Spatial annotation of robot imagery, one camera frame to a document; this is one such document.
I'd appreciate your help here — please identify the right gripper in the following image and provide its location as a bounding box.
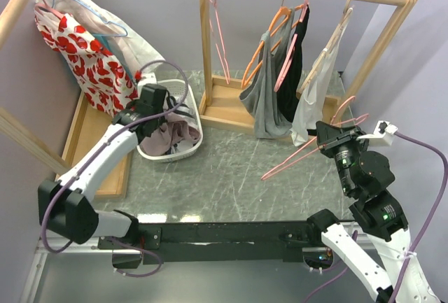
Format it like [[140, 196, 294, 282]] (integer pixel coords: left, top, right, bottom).
[[314, 119, 367, 193]]

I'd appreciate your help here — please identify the mauve pink tank top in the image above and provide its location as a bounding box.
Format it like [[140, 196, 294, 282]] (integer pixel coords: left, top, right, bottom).
[[139, 113, 202, 157]]

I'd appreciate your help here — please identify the white navy tank top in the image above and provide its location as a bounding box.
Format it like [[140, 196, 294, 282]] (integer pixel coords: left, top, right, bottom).
[[164, 103, 201, 155]]

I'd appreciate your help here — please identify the grey tank top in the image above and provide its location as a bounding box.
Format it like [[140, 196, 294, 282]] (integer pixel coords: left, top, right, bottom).
[[239, 9, 295, 139]]

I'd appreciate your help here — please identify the thin pink wire hanger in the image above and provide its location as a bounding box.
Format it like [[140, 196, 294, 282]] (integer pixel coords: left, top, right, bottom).
[[209, 0, 230, 84]]

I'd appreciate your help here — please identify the orange plastic hanger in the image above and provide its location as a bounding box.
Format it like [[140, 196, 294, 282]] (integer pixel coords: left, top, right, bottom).
[[241, 0, 305, 90]]

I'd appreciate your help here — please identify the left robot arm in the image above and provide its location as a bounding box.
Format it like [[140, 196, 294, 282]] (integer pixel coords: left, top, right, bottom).
[[38, 84, 167, 248]]

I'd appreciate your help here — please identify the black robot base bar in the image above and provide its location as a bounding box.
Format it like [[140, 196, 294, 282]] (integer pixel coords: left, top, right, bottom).
[[97, 210, 347, 265]]

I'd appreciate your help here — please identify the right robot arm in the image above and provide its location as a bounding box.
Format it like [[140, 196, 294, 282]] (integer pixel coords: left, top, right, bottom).
[[306, 120, 440, 302]]

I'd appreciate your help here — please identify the white sheer tank top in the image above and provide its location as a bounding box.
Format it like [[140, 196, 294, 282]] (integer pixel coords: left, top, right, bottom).
[[290, 17, 351, 147]]

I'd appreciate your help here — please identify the black tank top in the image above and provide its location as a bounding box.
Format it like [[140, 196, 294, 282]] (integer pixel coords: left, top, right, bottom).
[[276, 8, 310, 122]]

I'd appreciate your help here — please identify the pink plastic hanger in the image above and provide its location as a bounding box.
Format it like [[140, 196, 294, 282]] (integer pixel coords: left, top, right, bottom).
[[274, 0, 309, 92]]

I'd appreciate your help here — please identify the beige wooden hanger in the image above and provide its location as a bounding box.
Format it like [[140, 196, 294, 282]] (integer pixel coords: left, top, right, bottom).
[[298, 0, 353, 94]]

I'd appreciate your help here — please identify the white plastic laundry basket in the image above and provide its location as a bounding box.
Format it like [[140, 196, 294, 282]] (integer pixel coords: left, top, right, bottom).
[[137, 79, 203, 162]]

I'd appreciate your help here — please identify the left wooden clothes rack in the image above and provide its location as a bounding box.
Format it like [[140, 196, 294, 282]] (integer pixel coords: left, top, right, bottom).
[[0, 0, 136, 199]]

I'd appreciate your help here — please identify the wooden clothes rack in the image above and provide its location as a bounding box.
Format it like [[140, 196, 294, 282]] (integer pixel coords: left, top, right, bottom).
[[197, 0, 421, 139], [0, 0, 136, 199]]

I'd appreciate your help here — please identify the red floral white garment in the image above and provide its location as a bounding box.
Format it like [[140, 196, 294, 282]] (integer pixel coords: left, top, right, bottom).
[[34, 3, 138, 117]]

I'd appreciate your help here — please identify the right wooden clothes rack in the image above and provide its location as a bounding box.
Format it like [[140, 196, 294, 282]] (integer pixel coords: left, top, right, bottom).
[[197, 0, 421, 139]]

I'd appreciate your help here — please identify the white pale pink garment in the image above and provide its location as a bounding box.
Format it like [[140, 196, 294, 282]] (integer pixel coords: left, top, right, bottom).
[[37, 0, 163, 75]]

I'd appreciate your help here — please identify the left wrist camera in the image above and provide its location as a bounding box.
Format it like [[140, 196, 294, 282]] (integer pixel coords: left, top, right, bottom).
[[134, 71, 157, 92]]

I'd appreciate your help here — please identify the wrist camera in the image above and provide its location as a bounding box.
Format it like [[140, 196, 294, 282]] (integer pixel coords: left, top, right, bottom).
[[134, 71, 157, 92], [357, 120, 398, 147]]

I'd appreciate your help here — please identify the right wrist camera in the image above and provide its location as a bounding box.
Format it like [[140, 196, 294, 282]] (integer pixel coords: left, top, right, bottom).
[[357, 120, 398, 147]]

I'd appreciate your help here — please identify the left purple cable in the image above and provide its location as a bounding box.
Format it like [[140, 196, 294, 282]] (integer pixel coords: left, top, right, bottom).
[[40, 59, 192, 254]]

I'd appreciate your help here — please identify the purple cable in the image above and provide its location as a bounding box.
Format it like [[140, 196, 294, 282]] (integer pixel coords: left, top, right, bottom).
[[302, 131, 448, 303], [40, 59, 192, 254]]

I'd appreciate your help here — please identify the blue wire hanger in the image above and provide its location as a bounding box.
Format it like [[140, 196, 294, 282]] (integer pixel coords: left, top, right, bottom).
[[47, 0, 129, 38]]

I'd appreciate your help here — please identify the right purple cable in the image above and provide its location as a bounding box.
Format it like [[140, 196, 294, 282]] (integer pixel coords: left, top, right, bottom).
[[302, 131, 448, 303]]

